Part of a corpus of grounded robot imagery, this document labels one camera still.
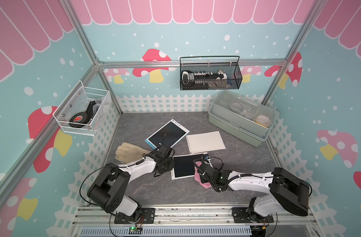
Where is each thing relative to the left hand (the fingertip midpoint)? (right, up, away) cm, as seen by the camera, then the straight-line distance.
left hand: (172, 169), depth 90 cm
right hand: (+18, -1, -2) cm, 18 cm away
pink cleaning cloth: (+15, -2, -9) cm, 17 cm away
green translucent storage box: (+46, +30, -1) cm, 55 cm away
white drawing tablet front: (+22, +15, +13) cm, 30 cm away
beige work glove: (-31, +9, +7) cm, 33 cm away
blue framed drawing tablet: (-3, +21, +22) cm, 30 cm away
